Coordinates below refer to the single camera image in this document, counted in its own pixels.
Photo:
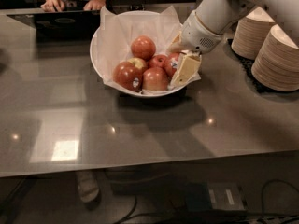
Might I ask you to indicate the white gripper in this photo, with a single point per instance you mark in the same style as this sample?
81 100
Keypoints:
197 34

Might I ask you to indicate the red apple with sticker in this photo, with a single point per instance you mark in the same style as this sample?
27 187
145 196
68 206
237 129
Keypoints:
171 64
128 76

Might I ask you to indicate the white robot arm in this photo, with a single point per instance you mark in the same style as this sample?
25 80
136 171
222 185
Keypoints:
205 26

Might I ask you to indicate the small red middle apple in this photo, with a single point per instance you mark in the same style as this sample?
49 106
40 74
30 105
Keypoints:
157 61

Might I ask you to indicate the red apple front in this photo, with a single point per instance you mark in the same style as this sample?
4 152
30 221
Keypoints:
155 79

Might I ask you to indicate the red apple at back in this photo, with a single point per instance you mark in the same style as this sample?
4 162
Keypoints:
143 47

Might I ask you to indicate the yellow-green apple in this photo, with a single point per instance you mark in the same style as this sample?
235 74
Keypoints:
139 63

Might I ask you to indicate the white bowl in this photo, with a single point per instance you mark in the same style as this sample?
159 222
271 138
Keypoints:
98 53

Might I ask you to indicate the person's left hand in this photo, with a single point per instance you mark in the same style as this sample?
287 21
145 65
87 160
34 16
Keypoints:
93 5

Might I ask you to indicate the person's right hand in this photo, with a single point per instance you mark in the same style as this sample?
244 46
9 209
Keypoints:
53 6

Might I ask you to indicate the black rubber mat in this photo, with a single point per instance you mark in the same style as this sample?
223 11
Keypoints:
249 69

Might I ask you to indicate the back paper plate stack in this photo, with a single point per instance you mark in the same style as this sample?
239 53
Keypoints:
251 32

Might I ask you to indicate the paper plate stack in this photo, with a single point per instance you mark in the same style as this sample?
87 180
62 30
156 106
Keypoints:
279 36
251 32

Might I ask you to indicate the white paper liner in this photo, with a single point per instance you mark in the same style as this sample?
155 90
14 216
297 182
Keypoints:
118 31

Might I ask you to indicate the front paper plate stack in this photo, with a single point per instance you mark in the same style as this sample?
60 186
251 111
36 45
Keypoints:
279 36

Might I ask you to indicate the black laptop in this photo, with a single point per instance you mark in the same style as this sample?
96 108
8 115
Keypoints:
69 25

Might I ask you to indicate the grey box on floor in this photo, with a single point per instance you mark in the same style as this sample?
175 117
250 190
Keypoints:
227 197

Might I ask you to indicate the foot in grey sock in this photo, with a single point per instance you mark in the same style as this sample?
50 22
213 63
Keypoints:
88 188

